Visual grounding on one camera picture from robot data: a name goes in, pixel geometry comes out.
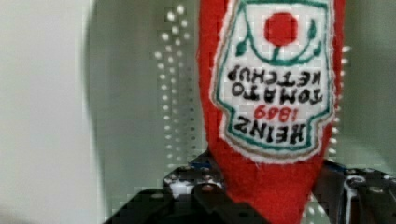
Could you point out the sage green strainer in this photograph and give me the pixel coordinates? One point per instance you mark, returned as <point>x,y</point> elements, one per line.
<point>144,96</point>

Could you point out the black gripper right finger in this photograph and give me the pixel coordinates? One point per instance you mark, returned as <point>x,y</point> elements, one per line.
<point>356,196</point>

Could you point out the red felt ketchup bottle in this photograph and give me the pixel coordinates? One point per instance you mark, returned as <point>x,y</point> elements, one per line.
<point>270,77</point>

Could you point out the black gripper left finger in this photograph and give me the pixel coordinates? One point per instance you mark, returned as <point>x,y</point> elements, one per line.
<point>191,194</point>

